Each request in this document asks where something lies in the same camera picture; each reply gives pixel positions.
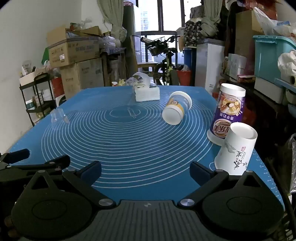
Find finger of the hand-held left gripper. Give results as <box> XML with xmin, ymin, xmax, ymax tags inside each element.
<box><xmin>0</xmin><ymin>149</ymin><xmax>31</xmax><ymax>164</ymax></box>
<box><xmin>0</xmin><ymin>155</ymin><xmax>71</xmax><ymax>178</ymax></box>

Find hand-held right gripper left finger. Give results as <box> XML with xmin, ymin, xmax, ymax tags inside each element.
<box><xmin>22</xmin><ymin>161</ymin><xmax>117</xmax><ymax>208</ymax></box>

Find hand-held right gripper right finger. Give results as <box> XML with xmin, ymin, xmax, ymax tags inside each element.
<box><xmin>177</xmin><ymin>161</ymin><xmax>269</xmax><ymax>208</ymax></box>

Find blue and yellow paper cup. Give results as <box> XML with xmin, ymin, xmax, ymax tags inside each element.
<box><xmin>162</xmin><ymin>91</ymin><xmax>193</xmax><ymax>126</ymax></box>

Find white ink-print paper cup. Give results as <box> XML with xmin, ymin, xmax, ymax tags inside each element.
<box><xmin>214</xmin><ymin>122</ymin><xmax>258</xmax><ymax>176</ymax></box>

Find clear plastic cup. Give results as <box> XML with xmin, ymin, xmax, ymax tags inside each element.
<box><xmin>50</xmin><ymin>108</ymin><xmax>70</xmax><ymax>127</ymax></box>

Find purple printed paper cup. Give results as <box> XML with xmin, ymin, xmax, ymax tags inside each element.
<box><xmin>206</xmin><ymin>83</ymin><xmax>246</xmax><ymax>146</ymax></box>

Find blue silicone baking mat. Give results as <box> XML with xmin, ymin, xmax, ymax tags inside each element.
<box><xmin>5</xmin><ymin>85</ymin><xmax>285</xmax><ymax>210</ymax></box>

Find black rolling cart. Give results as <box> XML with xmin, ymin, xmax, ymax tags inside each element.
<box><xmin>19</xmin><ymin>72</ymin><xmax>58</xmax><ymax>127</ymax></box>

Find red container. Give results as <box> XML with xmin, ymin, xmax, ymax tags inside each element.
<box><xmin>51</xmin><ymin>77</ymin><xmax>65</xmax><ymax>98</ymax></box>

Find white tray box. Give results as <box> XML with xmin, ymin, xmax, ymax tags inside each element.
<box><xmin>19</xmin><ymin>69</ymin><xmax>48</xmax><ymax>85</ymax></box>

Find large brown cardboard box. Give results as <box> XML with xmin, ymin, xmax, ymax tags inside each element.
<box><xmin>60</xmin><ymin>57</ymin><xmax>105</xmax><ymax>100</ymax></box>

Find white tissue box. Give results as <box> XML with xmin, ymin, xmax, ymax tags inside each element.
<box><xmin>132</xmin><ymin>72</ymin><xmax>161</xmax><ymax>102</ymax></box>

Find red bucket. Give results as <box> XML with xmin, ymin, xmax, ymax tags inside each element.
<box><xmin>177</xmin><ymin>70</ymin><xmax>192</xmax><ymax>86</ymax></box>

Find white cabinet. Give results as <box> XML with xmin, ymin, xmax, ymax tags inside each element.
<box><xmin>195</xmin><ymin>39</ymin><xmax>226</xmax><ymax>95</ymax></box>

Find white storage box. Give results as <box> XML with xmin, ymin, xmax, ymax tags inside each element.
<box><xmin>254</xmin><ymin>76</ymin><xmax>287</xmax><ymax>104</ymax></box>

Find wooden side table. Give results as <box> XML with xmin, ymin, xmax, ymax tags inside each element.
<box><xmin>99</xmin><ymin>47</ymin><xmax>127</xmax><ymax>87</ymax></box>

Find small white carton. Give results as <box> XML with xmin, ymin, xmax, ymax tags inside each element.
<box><xmin>227</xmin><ymin>53</ymin><xmax>247</xmax><ymax>80</ymax></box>

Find printed cardboard box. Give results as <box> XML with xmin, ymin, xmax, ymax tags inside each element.
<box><xmin>48</xmin><ymin>37</ymin><xmax>101</xmax><ymax>68</ymax></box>

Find bicycle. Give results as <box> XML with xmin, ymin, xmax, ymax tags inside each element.
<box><xmin>140</xmin><ymin>35</ymin><xmax>185</xmax><ymax>87</ymax></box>

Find pack of clear bottles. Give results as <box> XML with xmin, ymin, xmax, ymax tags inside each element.
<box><xmin>99</xmin><ymin>35</ymin><xmax>122</xmax><ymax>49</ymax></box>

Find open cardboard box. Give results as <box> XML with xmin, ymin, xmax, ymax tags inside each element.
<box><xmin>47</xmin><ymin>25</ymin><xmax>103</xmax><ymax>44</ymax></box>

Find teal storage bin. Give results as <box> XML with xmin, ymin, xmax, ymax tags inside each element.
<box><xmin>253</xmin><ymin>35</ymin><xmax>296</xmax><ymax>81</ymax></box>

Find dark floral cloth bundle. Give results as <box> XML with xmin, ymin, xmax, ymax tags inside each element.
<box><xmin>184</xmin><ymin>18</ymin><xmax>204</xmax><ymax>47</ymax></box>

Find crumpled white plastic bag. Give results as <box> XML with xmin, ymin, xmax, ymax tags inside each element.
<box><xmin>277</xmin><ymin>49</ymin><xmax>296</xmax><ymax>82</ymax></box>

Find tall brown cardboard box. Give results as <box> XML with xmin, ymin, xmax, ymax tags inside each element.
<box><xmin>234</xmin><ymin>10</ymin><xmax>263</xmax><ymax>70</ymax></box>

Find pale green curtain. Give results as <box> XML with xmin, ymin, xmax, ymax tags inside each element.
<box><xmin>97</xmin><ymin>0</ymin><xmax>128</xmax><ymax>42</ymax></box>
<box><xmin>201</xmin><ymin>0</ymin><xmax>223</xmax><ymax>38</ymax></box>

